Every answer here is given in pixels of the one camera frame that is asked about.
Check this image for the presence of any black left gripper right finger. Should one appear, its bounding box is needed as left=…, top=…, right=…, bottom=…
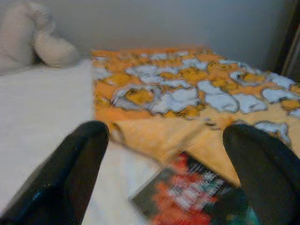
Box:
left=222, top=124, right=300, bottom=225

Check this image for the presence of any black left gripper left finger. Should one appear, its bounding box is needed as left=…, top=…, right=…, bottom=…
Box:
left=0, top=120, right=110, bottom=225

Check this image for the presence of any dark book with red cover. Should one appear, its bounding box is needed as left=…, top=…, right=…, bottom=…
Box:
left=128, top=152, right=261, bottom=225

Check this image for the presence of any bed with white mattress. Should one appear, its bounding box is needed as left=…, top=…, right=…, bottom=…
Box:
left=0, top=58, right=169, bottom=225

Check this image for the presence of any yellow cartoon egg blanket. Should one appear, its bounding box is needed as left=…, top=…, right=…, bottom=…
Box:
left=91, top=46, right=300, bottom=188

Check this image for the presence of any grey-brown wardrobe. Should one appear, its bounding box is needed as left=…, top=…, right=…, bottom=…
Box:
left=274, top=0, right=300, bottom=82

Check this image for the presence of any beige plush toy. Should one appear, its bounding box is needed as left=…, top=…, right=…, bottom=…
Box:
left=0, top=0, right=80, bottom=75

